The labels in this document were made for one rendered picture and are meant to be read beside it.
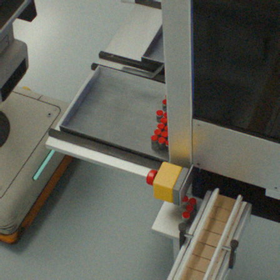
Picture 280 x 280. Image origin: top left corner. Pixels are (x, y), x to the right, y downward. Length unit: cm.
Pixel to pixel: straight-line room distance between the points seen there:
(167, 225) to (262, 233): 27
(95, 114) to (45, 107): 88
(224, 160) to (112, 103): 52
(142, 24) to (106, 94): 33
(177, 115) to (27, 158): 124
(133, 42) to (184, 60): 80
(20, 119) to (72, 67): 64
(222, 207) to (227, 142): 23
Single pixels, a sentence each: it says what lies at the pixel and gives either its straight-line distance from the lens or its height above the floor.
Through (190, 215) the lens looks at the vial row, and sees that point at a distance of 185.
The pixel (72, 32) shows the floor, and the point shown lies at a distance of 368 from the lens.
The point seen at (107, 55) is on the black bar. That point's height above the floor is 90.
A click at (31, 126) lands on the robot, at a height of 28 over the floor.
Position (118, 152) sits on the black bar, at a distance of 199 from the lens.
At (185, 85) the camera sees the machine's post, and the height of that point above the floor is 131.
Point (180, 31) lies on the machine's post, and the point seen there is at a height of 147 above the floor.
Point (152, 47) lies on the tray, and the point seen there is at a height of 88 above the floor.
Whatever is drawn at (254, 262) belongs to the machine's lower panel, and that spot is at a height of 63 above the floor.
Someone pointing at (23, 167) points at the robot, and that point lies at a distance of 280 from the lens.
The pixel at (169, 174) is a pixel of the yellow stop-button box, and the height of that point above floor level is 103.
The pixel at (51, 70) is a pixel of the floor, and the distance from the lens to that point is 351.
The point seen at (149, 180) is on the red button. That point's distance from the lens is 180.
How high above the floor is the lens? 248
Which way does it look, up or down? 51 degrees down
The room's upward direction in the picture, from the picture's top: 5 degrees counter-clockwise
